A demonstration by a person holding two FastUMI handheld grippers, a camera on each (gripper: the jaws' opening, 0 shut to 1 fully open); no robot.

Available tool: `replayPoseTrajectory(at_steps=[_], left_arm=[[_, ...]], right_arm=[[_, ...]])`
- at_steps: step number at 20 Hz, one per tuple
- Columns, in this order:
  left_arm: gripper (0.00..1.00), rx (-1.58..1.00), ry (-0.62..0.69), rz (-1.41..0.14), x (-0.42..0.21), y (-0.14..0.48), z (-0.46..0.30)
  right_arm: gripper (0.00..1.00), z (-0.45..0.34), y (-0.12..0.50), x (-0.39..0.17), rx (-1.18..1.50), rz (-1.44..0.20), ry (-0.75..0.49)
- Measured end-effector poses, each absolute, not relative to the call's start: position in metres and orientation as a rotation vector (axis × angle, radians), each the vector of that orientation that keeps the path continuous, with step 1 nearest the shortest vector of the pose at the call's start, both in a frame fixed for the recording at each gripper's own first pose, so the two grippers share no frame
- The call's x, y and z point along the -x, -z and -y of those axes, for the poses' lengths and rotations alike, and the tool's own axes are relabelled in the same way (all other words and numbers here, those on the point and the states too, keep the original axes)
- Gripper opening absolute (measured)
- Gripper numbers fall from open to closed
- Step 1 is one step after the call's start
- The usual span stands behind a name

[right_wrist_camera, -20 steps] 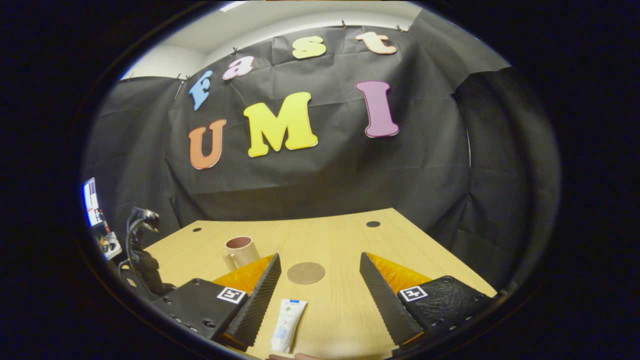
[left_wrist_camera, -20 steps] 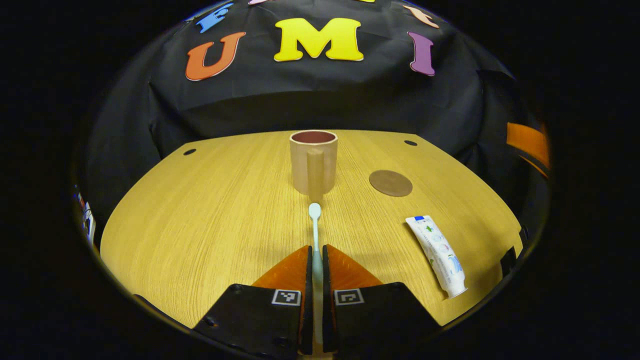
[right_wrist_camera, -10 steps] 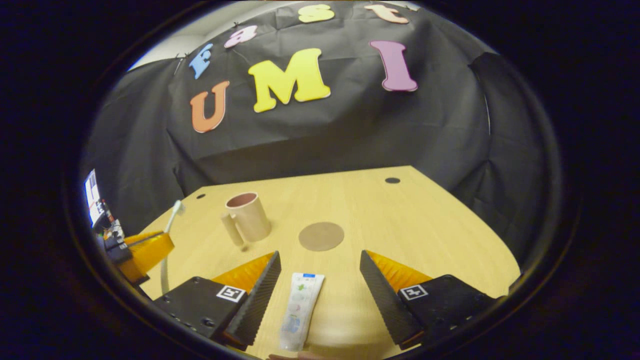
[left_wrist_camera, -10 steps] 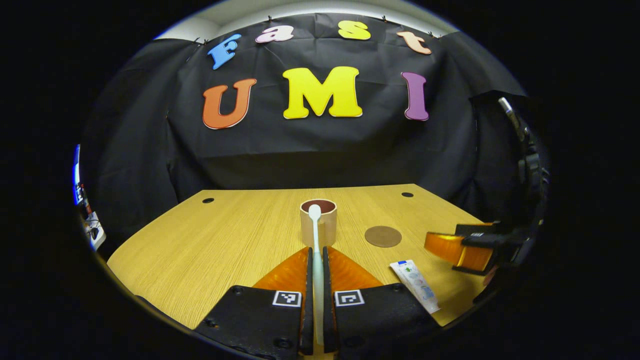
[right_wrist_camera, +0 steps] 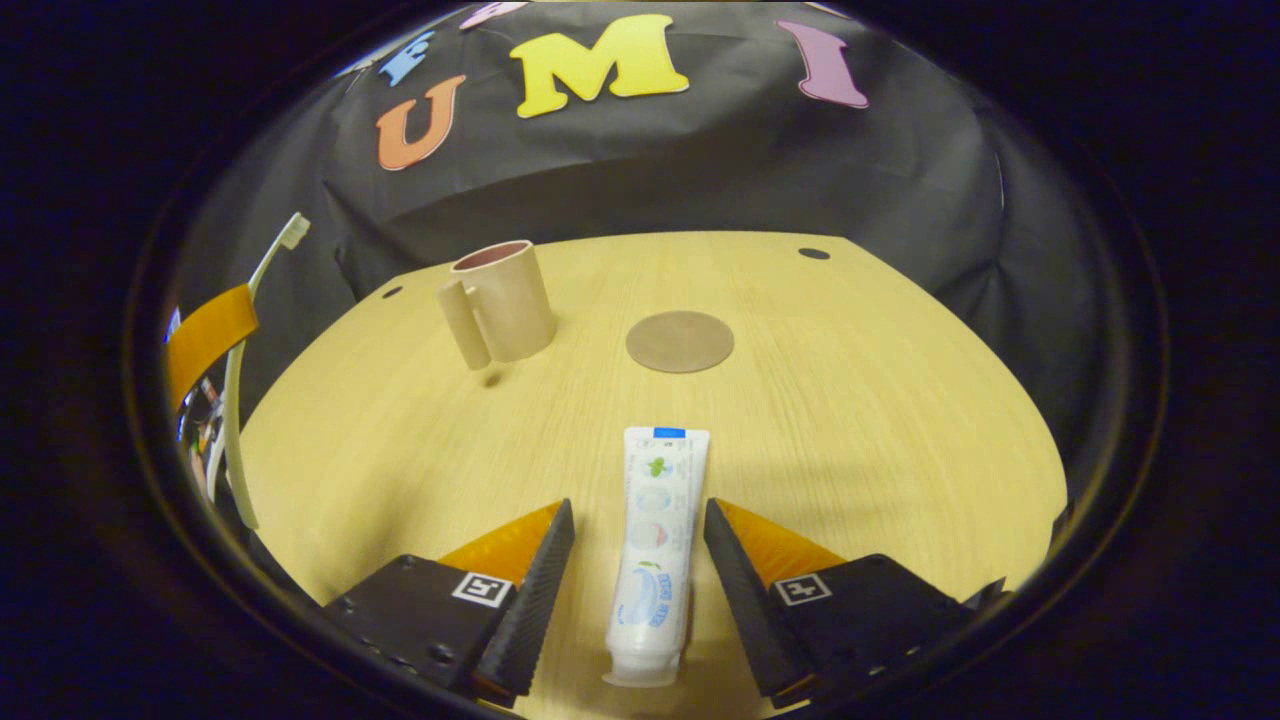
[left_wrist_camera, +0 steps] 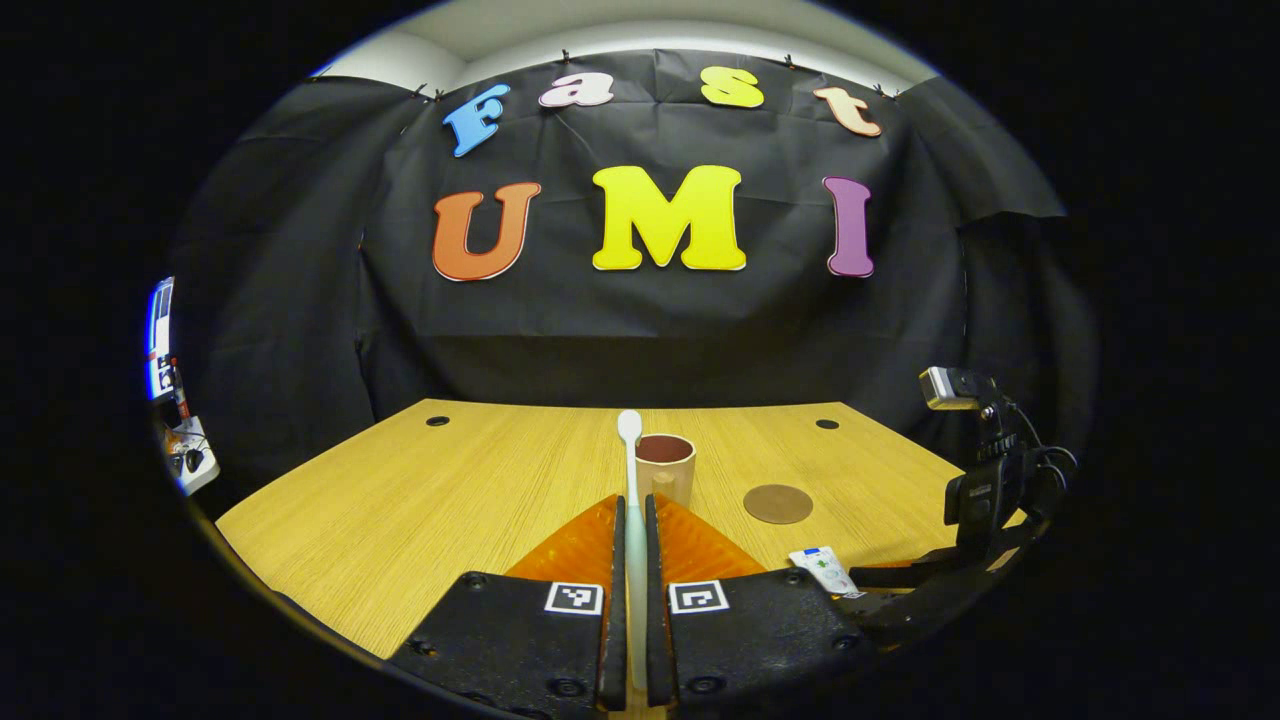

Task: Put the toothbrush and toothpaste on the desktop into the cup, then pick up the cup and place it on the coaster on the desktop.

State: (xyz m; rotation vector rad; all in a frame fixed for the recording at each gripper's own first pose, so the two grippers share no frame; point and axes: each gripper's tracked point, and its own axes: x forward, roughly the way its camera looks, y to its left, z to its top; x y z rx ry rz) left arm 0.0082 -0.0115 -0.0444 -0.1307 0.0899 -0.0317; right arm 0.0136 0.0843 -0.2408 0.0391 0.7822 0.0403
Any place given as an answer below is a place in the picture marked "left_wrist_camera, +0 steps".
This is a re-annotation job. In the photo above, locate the beige cup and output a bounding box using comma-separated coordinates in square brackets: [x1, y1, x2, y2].
[635, 433, 697, 509]

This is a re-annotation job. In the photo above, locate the round brown coaster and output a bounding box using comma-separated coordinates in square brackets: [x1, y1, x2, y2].
[743, 484, 814, 525]

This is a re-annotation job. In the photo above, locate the white toothbrush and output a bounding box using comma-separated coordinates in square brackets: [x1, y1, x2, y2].
[617, 410, 649, 691]

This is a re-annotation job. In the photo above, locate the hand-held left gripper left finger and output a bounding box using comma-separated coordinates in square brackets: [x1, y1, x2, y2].
[388, 495, 628, 716]

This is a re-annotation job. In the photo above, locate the white toothpaste tube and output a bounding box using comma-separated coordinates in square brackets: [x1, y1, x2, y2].
[788, 546, 859, 596]

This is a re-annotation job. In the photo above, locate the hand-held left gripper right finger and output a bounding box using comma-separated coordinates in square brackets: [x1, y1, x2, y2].
[645, 493, 881, 713]

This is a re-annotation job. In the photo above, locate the computer monitor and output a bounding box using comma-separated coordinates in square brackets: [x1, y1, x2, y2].
[145, 277, 179, 401]

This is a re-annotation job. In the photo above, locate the wooden desktop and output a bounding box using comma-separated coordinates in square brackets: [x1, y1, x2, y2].
[215, 398, 1031, 716]

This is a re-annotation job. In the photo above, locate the black backdrop cloth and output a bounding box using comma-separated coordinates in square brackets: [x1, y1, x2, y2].
[165, 48, 1101, 521]

